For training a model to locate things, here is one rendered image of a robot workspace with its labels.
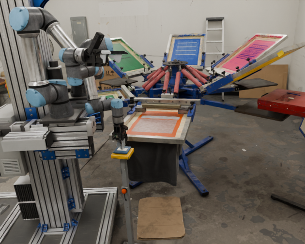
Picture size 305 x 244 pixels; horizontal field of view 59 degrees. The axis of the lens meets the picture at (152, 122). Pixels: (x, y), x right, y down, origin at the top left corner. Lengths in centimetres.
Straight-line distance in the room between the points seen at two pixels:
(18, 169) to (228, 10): 538
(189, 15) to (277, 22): 185
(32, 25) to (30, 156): 100
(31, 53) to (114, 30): 542
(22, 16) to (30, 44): 15
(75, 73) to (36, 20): 36
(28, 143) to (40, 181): 59
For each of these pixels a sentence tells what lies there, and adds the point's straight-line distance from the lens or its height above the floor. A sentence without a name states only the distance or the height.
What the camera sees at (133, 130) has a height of 96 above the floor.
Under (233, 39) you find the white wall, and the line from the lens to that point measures 652.
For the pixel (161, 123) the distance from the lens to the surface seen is 237.
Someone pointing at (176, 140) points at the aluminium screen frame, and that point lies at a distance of 198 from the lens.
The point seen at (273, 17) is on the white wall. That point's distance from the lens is 658.
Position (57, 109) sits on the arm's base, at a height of 132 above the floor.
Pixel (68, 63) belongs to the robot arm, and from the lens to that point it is 147.
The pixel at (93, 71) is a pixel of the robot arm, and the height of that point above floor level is 155.
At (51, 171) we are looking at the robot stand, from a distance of 223.
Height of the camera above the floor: 182
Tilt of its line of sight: 21 degrees down
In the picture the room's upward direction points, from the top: 3 degrees counter-clockwise
